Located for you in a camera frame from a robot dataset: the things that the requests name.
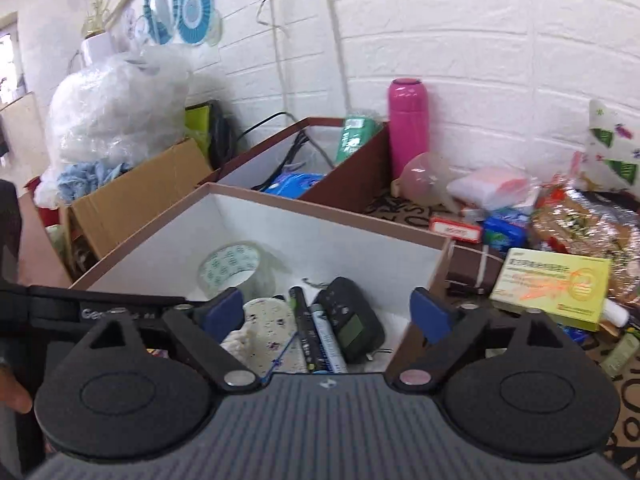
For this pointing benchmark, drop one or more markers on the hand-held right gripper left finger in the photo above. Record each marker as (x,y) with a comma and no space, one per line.
(225,310)

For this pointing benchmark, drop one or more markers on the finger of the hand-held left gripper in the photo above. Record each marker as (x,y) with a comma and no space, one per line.
(125,299)

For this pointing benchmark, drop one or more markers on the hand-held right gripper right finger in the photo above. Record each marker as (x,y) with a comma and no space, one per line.
(430,310)

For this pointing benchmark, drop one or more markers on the brown white storage box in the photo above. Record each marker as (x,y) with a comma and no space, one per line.
(325,240)

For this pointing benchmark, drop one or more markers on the person's left hand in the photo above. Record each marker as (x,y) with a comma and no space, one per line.
(15,395)

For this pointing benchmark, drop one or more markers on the clear printed tape roll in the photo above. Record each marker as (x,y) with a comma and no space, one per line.
(235,267)

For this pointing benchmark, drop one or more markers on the white speckled cloth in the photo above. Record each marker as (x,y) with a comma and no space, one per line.
(272,325)

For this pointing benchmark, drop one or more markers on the brown striped pouch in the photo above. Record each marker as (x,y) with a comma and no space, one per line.
(470,265)

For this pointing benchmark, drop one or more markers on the black digital pedometer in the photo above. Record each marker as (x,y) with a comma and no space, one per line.
(350,325)

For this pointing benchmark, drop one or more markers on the red label tag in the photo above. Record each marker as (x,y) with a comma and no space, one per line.
(456,230)

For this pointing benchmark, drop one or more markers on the letter-print brown mat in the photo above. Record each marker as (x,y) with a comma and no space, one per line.
(400,216)

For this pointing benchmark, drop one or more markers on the cardboard box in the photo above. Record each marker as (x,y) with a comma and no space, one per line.
(125,195)

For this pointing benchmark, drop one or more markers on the blue tissue packet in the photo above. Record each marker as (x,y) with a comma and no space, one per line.
(505,232)

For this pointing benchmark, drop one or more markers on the yellow-green medicine box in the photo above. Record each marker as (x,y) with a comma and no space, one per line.
(555,285)

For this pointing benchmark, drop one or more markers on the blue cloth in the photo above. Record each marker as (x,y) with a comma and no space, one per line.
(90,175)

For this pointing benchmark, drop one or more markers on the pink translucent bulb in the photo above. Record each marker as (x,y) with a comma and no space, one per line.
(425,177)

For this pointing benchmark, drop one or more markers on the clear pink plastic bag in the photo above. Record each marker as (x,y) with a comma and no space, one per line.
(492,185)

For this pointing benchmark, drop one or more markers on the blue small carton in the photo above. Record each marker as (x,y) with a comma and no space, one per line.
(575,334)

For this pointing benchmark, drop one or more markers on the dark brown open box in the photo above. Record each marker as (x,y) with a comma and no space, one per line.
(350,185)

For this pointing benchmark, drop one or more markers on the packed woven insoles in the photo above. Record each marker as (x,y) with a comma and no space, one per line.
(585,225)

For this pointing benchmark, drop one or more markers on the lime green black bag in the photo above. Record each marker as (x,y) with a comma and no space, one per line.
(205,125)

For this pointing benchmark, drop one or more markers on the pink bottle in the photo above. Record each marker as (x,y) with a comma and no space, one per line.
(407,125)

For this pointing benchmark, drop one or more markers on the green packet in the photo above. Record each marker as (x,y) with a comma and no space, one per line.
(357,137)

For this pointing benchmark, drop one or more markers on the white glue stick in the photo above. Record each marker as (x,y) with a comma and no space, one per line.
(617,312)

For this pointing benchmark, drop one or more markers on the green tin box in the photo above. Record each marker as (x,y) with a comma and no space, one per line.
(620,355)

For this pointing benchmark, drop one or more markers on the tree-print cloth pouch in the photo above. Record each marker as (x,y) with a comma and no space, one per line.
(615,145)

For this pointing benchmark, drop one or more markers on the white vase with plant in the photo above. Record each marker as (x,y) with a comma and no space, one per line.
(97,50)

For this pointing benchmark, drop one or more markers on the blue paper fan decoration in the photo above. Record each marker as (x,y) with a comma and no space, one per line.
(192,7)
(155,7)

